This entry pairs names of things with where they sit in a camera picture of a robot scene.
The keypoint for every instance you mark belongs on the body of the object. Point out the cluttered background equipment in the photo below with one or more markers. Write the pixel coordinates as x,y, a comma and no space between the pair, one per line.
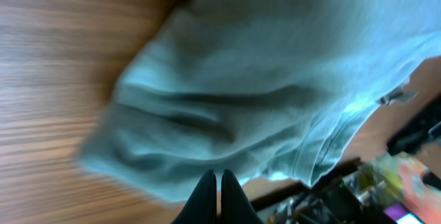
401,186

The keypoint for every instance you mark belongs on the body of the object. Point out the light blue t-shirt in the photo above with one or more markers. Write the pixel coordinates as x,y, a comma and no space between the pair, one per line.
274,88

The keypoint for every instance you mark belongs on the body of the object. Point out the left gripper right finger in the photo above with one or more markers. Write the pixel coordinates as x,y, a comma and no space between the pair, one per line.
235,206

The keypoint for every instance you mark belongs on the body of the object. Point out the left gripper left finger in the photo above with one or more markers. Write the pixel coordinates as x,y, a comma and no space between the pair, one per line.
200,208

